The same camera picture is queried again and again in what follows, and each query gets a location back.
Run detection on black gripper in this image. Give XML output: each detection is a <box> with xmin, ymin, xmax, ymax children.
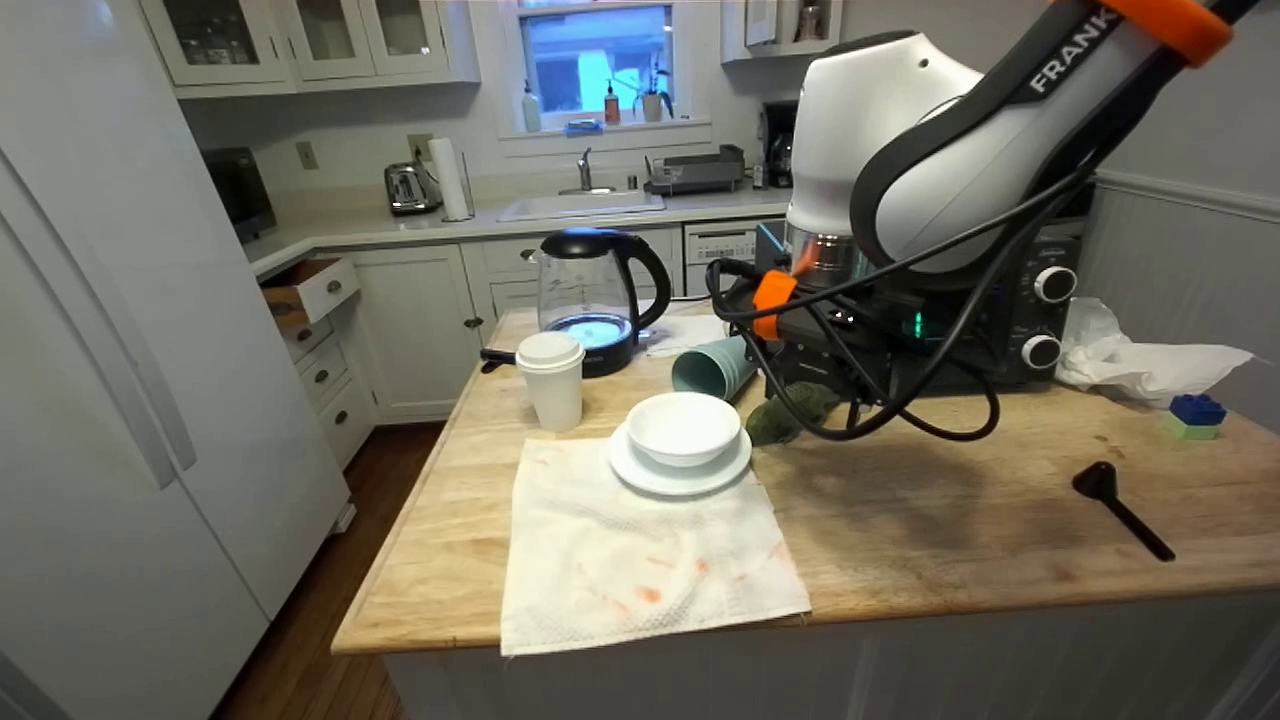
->
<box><xmin>777</xmin><ymin>281</ymin><xmax>936</xmax><ymax>392</ymax></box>

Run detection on green toy animal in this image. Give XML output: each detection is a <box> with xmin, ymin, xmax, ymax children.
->
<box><xmin>740</xmin><ymin>379</ymin><xmax>848</xmax><ymax>449</ymax></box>

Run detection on white rimmed microwave knob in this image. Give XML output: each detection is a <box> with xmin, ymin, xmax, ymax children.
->
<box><xmin>1027</xmin><ymin>262</ymin><xmax>1079</xmax><ymax>307</ymax></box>
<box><xmin>1018</xmin><ymin>330</ymin><xmax>1068</xmax><ymax>377</ymax></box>

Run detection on teal plastic cup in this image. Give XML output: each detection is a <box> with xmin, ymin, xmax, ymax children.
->
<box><xmin>667</xmin><ymin>331</ymin><xmax>761</xmax><ymax>405</ymax></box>

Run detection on white bowl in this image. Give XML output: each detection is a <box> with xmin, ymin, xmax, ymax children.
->
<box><xmin>624</xmin><ymin>389</ymin><xmax>745</xmax><ymax>472</ymax></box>

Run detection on black coffee maker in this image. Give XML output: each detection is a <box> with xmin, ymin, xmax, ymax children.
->
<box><xmin>756</xmin><ymin>97</ymin><xmax>804</xmax><ymax>194</ymax></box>

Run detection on dark dish rack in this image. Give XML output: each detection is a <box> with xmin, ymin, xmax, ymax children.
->
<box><xmin>640</xmin><ymin>139</ymin><xmax>754</xmax><ymax>199</ymax></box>

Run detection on white plate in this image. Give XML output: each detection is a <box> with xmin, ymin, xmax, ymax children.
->
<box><xmin>605</xmin><ymin>425</ymin><xmax>756</xmax><ymax>503</ymax></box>

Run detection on glass electric kettle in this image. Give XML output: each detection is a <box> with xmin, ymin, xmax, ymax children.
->
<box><xmin>533</xmin><ymin>228</ymin><xmax>677</xmax><ymax>379</ymax></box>

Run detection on white crumpled cloth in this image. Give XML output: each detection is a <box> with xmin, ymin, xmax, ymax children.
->
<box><xmin>1058</xmin><ymin>293</ymin><xmax>1255</xmax><ymax>414</ymax></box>

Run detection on black plastic scoop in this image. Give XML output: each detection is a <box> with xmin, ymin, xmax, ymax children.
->
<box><xmin>1068</xmin><ymin>455</ymin><xmax>1181</xmax><ymax>563</ymax></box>

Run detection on white paper cup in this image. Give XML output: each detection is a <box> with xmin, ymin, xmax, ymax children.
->
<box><xmin>513</xmin><ymin>330</ymin><xmax>592</xmax><ymax>431</ymax></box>

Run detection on white stained cloth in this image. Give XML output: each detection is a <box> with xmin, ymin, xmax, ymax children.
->
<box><xmin>497</xmin><ymin>436</ymin><xmax>818</xmax><ymax>660</ymax></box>

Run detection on blue green sponge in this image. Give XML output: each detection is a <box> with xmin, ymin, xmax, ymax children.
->
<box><xmin>1162</xmin><ymin>392</ymin><xmax>1232</xmax><ymax>446</ymax></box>

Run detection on kitchen window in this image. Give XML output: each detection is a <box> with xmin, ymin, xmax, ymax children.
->
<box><xmin>501</xmin><ymin>0</ymin><xmax>692</xmax><ymax>137</ymax></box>

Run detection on paper towel roll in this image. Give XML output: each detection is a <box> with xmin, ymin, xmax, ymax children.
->
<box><xmin>424</xmin><ymin>134</ymin><xmax>477</xmax><ymax>228</ymax></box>

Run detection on white base cabinets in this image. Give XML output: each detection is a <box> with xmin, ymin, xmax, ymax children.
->
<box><xmin>244</xmin><ymin>217</ymin><xmax>791</xmax><ymax>472</ymax></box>

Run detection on silver toaster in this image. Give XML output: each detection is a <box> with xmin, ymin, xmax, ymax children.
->
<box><xmin>382</xmin><ymin>155</ymin><xmax>450</xmax><ymax>220</ymax></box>

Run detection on open white drawer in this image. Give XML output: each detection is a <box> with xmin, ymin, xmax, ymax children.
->
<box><xmin>257</xmin><ymin>252</ymin><xmax>363</xmax><ymax>331</ymax></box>

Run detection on black countertop appliance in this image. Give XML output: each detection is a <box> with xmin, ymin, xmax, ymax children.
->
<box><xmin>201</xmin><ymin>143</ymin><xmax>282</xmax><ymax>250</ymax></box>

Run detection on white refrigerator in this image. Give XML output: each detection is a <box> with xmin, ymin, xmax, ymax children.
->
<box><xmin>0</xmin><ymin>0</ymin><xmax>355</xmax><ymax>720</ymax></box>

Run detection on orange wrist mount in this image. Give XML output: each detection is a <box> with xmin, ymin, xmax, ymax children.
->
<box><xmin>750</xmin><ymin>264</ymin><xmax>820</xmax><ymax>346</ymax></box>

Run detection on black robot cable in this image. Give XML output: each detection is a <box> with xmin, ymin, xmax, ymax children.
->
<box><xmin>701</xmin><ymin>143</ymin><xmax>1113</xmax><ymax>449</ymax></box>

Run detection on white open wall cabinet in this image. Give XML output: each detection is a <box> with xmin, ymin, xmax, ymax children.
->
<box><xmin>717</xmin><ymin>0</ymin><xmax>853</xmax><ymax>69</ymax></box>

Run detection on white glass-door wall cabinets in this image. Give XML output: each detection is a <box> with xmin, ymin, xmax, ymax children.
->
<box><xmin>138</xmin><ymin>0</ymin><xmax>484</xmax><ymax>103</ymax></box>

